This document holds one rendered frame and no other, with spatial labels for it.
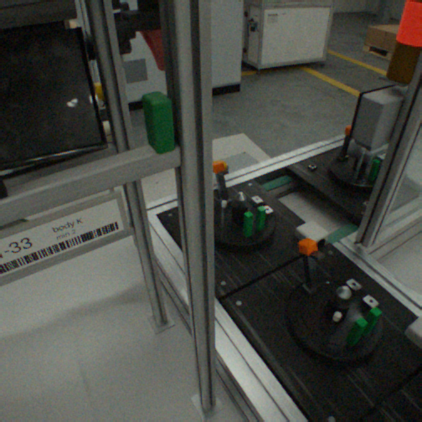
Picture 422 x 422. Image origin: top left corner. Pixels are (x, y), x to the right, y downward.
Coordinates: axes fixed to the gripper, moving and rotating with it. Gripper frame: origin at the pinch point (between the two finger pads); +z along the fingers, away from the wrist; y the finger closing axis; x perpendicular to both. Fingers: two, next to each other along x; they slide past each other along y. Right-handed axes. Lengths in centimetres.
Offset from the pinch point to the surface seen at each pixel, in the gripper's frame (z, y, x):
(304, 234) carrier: 25.8, 13.1, -27.3
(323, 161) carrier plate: 26.9, 37.1, -8.8
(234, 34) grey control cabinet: 49, 190, 260
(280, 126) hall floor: 117, 180, 165
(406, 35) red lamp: -7.3, 21.8, -31.0
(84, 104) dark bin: -8.1, -19.7, -36.6
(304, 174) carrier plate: 27.0, 28.6, -10.8
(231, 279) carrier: 27.7, -3.0, -27.7
